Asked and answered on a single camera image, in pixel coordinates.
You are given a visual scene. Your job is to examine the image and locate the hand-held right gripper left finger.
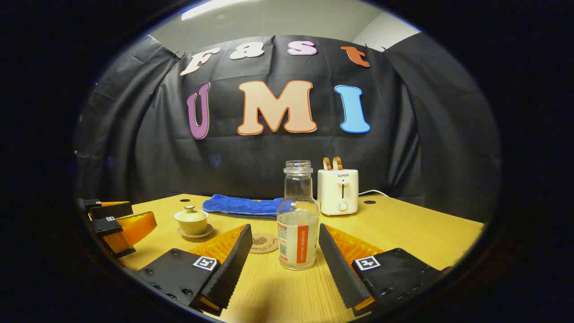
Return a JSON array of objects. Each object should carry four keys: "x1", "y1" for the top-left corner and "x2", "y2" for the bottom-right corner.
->
[{"x1": 137, "y1": 223, "x2": 253, "y2": 317}]

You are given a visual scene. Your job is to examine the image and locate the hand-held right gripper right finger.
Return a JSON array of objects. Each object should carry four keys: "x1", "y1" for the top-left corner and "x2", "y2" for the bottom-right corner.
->
[{"x1": 318, "y1": 223, "x2": 453, "y2": 317}]

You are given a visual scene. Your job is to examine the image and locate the round cork coaster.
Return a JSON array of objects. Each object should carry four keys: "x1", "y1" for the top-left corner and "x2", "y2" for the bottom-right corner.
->
[{"x1": 248, "y1": 233, "x2": 279, "y2": 255}]

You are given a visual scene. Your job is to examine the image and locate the clear glass water bottle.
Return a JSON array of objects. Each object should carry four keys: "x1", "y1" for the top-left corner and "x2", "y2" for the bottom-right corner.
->
[{"x1": 277, "y1": 160, "x2": 321, "y2": 271}]

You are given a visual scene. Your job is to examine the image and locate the beige ceramic teacup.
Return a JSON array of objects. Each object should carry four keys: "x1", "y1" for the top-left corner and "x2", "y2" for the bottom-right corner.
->
[{"x1": 174, "y1": 216, "x2": 209, "y2": 236}]

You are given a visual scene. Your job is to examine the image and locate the beige teacup lid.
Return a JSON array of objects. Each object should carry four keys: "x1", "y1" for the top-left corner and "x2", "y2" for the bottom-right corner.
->
[{"x1": 174, "y1": 205, "x2": 209, "y2": 223}]

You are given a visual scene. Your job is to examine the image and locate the beige teacup saucer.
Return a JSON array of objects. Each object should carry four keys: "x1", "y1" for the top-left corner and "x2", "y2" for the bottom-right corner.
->
[{"x1": 177, "y1": 223, "x2": 214, "y2": 239}]

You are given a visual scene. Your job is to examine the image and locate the blue folded towel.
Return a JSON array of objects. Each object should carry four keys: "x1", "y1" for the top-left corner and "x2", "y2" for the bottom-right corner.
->
[{"x1": 202, "y1": 194, "x2": 284, "y2": 220}]

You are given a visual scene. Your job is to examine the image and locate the cream white toaster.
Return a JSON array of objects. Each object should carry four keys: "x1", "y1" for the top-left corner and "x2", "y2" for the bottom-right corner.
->
[{"x1": 317, "y1": 169, "x2": 359, "y2": 217}]

